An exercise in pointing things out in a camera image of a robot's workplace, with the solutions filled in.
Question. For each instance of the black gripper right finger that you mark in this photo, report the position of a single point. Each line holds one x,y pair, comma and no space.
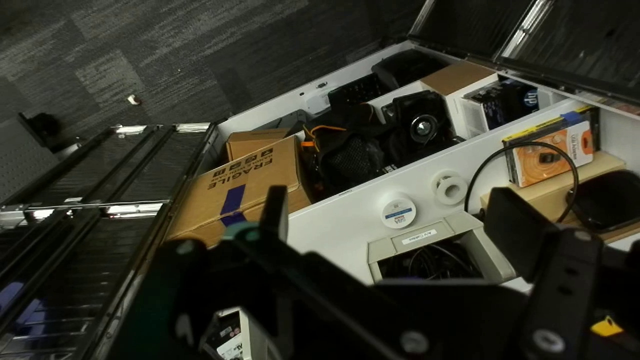
517,231

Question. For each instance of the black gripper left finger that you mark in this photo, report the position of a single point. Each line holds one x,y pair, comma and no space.
274,212

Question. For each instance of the large printed cardboard box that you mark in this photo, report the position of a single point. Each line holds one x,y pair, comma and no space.
250,186

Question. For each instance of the white metal shelf unit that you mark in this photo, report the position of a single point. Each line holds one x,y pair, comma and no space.
346,221

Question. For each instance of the white hollow tape roll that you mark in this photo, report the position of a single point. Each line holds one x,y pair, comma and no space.
449,188

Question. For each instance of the orange and white product box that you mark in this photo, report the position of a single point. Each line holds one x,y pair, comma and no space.
551,153

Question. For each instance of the black round pouch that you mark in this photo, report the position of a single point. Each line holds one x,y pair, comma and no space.
611,200

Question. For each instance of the white tape roll blue label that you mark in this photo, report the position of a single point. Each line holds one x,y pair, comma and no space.
399,211

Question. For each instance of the small white printed box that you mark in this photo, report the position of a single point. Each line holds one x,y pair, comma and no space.
233,332

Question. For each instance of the white bin with black device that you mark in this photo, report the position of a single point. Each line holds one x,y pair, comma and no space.
503,100

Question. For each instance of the brown cardboard sheet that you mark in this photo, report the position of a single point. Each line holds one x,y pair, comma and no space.
457,77

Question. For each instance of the blue plastic item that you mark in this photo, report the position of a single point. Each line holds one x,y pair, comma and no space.
23,313

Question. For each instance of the black camera with lens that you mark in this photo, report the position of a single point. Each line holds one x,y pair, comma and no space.
421,127

